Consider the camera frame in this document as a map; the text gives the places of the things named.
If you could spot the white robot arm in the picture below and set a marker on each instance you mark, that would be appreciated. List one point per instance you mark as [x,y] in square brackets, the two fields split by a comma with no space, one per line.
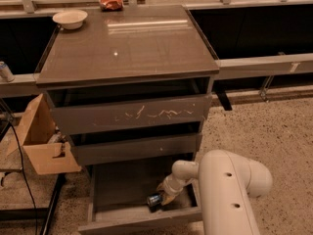
[227,183]

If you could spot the silver can on ledge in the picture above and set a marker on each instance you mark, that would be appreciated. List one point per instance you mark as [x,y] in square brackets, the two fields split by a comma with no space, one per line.
[6,73]

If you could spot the grey open bottom drawer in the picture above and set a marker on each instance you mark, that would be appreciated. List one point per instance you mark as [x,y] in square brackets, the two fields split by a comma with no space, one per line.
[118,198]

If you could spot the crumpled orange snack bag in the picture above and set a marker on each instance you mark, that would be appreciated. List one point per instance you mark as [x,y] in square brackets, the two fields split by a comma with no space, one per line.
[111,5]

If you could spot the grey drawer cabinet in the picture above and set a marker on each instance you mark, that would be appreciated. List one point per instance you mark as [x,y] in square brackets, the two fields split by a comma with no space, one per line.
[138,53]

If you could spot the open cardboard box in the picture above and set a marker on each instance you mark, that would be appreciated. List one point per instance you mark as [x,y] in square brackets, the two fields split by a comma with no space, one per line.
[37,137]

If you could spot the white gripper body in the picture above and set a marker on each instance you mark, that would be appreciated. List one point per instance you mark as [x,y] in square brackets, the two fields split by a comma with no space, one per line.
[169,189]

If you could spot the blue silver redbull can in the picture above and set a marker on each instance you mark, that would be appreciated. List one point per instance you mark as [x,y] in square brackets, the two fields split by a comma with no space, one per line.
[154,200]

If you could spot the grey middle drawer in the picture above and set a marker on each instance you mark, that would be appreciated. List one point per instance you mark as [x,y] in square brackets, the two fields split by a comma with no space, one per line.
[137,149]

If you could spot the grey top drawer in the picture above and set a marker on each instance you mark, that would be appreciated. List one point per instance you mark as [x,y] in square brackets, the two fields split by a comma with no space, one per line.
[131,114]

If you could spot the white ceramic bowl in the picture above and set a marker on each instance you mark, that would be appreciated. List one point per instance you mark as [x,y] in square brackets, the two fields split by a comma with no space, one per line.
[70,19]

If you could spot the grey metal railing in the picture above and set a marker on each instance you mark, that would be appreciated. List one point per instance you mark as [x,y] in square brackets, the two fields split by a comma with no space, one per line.
[25,84]

